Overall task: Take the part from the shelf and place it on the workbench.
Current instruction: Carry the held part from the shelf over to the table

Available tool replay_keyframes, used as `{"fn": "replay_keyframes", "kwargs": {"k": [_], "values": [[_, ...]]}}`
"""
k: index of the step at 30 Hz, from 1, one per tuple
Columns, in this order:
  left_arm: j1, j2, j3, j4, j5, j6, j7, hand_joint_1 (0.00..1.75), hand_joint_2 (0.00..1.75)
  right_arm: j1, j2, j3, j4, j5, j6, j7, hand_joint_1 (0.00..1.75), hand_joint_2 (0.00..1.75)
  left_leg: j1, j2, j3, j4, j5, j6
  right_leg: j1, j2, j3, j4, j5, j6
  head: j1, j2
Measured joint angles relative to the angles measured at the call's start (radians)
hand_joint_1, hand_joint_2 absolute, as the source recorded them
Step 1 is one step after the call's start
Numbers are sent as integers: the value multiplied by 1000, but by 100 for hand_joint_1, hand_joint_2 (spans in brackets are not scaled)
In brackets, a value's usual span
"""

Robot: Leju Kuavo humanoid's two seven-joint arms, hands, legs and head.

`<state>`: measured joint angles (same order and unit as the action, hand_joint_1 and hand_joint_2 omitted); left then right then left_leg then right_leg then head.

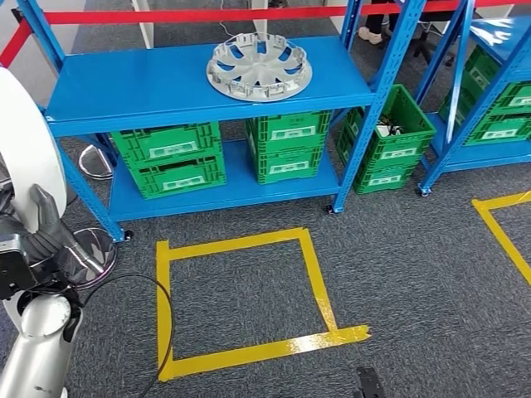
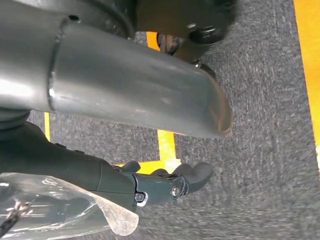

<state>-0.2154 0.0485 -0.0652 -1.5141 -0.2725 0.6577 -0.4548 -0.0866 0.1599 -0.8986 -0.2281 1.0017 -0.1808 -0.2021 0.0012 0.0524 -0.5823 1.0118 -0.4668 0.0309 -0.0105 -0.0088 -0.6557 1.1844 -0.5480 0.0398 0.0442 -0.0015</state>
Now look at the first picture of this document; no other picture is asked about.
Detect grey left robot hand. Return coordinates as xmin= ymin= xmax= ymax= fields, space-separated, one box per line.
xmin=0 ymin=181 xmax=82 ymax=270

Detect white curved panel part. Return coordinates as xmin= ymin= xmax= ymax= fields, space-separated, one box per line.
xmin=0 ymin=66 xmax=68 ymax=235

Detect blue metal shelf rack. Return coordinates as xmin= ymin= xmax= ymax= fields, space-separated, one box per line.
xmin=415 ymin=0 xmax=531 ymax=197
xmin=14 ymin=0 xmax=428 ymax=244

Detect chrome stanchion with round base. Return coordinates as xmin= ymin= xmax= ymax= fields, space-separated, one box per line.
xmin=57 ymin=227 xmax=119 ymax=290

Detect red barrier belt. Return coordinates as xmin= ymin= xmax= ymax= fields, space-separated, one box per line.
xmin=43 ymin=0 xmax=531 ymax=26
xmin=0 ymin=19 xmax=33 ymax=68

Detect white desk with metal bars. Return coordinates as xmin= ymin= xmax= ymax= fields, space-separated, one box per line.
xmin=131 ymin=0 xmax=269 ymax=50

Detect grey wheel hubcap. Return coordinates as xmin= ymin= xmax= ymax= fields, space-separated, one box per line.
xmin=206 ymin=32 xmax=313 ymax=104

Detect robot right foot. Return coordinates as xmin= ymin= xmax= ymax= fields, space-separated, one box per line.
xmin=356 ymin=366 xmax=386 ymax=398

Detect tangled parts in crate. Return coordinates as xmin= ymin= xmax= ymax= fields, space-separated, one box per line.
xmin=375 ymin=114 xmax=404 ymax=138

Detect person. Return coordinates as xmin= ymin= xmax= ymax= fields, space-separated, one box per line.
xmin=357 ymin=0 xmax=400 ymax=46

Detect black office chair base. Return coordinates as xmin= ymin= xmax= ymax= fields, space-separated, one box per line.
xmin=409 ymin=19 xmax=456 ymax=68

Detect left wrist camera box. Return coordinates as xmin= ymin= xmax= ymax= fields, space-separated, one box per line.
xmin=0 ymin=234 xmax=39 ymax=300

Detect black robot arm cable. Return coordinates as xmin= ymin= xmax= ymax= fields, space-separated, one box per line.
xmin=81 ymin=273 xmax=175 ymax=398

